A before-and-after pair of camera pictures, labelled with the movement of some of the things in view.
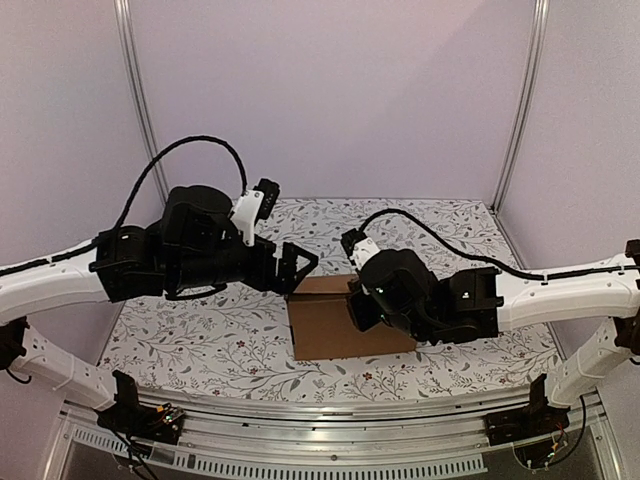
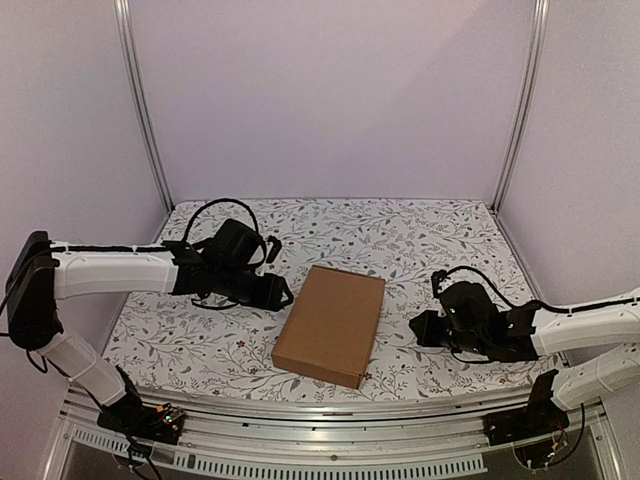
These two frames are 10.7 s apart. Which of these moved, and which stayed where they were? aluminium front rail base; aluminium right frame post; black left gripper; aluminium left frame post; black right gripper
Moved: black right gripper; black left gripper
Stayed: aluminium right frame post; aluminium left frame post; aluminium front rail base
